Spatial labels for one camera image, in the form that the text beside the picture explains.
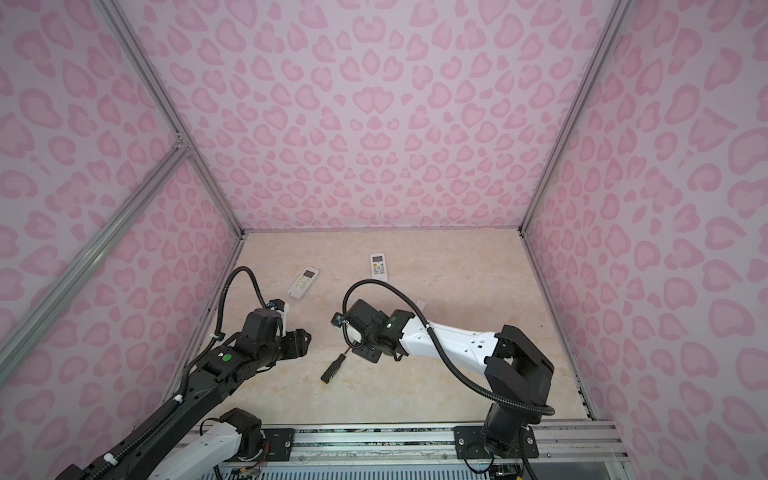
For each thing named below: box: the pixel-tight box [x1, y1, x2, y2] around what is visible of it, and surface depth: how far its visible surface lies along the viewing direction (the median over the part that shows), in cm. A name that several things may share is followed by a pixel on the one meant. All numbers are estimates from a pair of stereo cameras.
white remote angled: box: [287, 266, 320, 300], surface depth 105 cm
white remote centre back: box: [370, 252, 388, 282], surface depth 109 cm
